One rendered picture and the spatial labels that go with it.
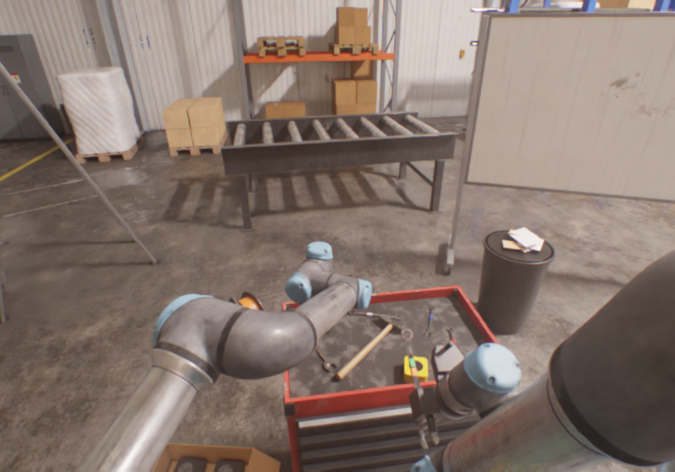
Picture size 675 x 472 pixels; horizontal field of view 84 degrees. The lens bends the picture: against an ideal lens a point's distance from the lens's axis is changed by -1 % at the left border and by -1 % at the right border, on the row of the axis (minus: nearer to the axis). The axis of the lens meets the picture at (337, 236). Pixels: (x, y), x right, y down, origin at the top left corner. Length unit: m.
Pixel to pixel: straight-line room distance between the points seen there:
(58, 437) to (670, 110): 4.20
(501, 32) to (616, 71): 0.79
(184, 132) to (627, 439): 6.89
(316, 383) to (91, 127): 6.49
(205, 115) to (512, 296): 5.51
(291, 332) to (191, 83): 8.46
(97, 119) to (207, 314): 6.69
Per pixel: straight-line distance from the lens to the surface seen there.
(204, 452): 2.10
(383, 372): 1.32
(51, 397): 2.96
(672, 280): 0.32
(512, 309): 2.81
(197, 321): 0.68
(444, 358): 0.79
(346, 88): 7.79
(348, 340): 1.42
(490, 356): 0.65
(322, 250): 1.08
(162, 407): 0.66
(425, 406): 0.78
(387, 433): 1.34
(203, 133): 6.94
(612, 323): 0.32
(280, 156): 3.90
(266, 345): 0.64
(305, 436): 1.32
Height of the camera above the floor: 1.89
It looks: 29 degrees down
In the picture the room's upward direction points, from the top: 1 degrees counter-clockwise
